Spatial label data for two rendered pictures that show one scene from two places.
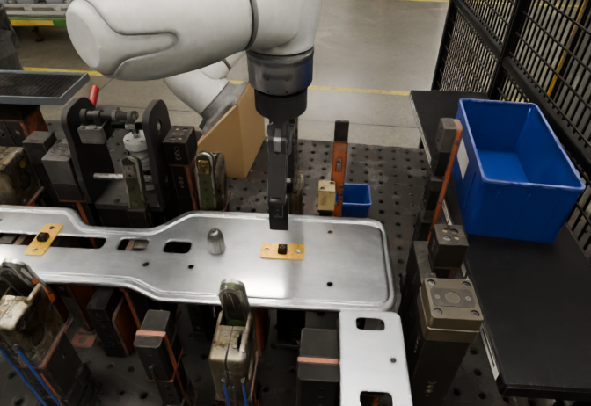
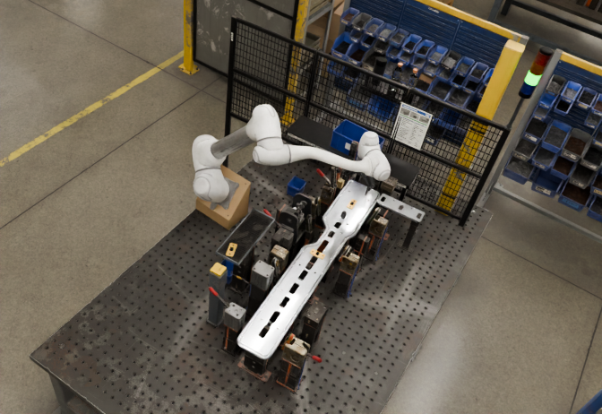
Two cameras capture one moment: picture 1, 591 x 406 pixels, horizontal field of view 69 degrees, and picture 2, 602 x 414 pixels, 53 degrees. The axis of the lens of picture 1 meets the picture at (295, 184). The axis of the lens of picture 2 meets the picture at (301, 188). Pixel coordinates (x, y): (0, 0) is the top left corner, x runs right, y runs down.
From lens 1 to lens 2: 3.24 m
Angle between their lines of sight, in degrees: 53
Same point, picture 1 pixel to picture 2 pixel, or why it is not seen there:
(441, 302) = (391, 183)
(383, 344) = (389, 200)
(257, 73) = not seen: hidden behind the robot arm
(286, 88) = not seen: hidden behind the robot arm
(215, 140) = (239, 206)
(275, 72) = not seen: hidden behind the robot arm
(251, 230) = (339, 207)
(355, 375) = (394, 207)
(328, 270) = (363, 198)
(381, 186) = (283, 174)
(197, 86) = (225, 189)
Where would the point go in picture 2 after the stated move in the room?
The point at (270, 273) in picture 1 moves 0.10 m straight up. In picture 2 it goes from (358, 209) to (362, 198)
